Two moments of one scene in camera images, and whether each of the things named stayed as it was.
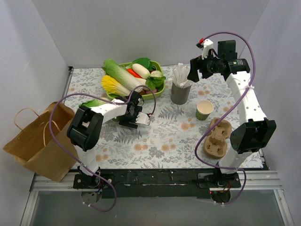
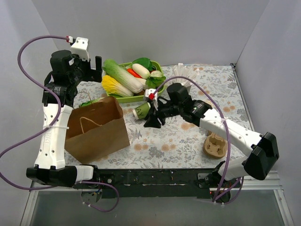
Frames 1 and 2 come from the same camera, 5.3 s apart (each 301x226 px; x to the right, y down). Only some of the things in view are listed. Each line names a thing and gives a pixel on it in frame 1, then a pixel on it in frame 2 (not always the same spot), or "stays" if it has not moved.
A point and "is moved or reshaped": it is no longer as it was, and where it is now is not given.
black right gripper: x=201 y=70 -> x=157 y=110
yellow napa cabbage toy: x=110 y=84 stays
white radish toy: x=141 y=70 stays
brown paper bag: x=34 y=147 is moved or reshaped
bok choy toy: x=155 y=80 stays
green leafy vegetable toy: x=145 y=62 stays
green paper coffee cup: x=117 y=119 is moved or reshaped
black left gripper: x=128 y=121 -> x=89 y=69
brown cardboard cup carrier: x=216 y=146 stays
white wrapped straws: x=181 y=74 stays
